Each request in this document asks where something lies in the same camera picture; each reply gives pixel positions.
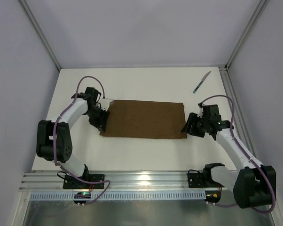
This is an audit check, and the knife with green handle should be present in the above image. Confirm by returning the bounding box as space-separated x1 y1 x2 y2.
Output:
193 71 211 94

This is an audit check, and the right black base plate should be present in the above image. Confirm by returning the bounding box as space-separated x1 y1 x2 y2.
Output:
187 169 224 188

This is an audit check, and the left aluminium frame post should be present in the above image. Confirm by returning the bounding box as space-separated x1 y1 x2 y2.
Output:
17 0 62 71

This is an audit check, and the brown cloth napkin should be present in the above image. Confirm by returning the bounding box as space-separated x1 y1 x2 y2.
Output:
100 100 187 139

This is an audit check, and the slotted cable duct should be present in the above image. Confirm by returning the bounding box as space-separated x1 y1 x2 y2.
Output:
29 190 206 202

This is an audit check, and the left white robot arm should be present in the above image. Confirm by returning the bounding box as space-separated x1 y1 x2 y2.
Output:
36 87 113 189

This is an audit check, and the right aluminium frame post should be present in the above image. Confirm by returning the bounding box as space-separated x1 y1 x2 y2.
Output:
225 0 269 70

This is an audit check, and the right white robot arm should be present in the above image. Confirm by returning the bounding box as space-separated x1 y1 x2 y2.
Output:
181 105 276 209

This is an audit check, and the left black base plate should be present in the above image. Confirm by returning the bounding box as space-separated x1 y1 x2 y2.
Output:
63 173 105 190

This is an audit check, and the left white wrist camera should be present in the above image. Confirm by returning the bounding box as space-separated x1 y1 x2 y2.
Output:
99 98 114 111

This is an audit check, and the right side aluminium rail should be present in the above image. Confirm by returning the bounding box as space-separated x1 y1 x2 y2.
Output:
219 66 256 155

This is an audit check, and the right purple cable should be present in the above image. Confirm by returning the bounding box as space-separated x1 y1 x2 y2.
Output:
200 95 277 214

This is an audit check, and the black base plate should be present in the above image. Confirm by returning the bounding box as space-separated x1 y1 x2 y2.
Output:
187 169 224 188
63 173 105 190

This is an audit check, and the aluminium frame post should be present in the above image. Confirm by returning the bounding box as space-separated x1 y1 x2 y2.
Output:
17 0 62 71
225 0 269 70

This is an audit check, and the aluminium mounting rail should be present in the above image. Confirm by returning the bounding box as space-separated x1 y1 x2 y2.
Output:
18 171 276 193

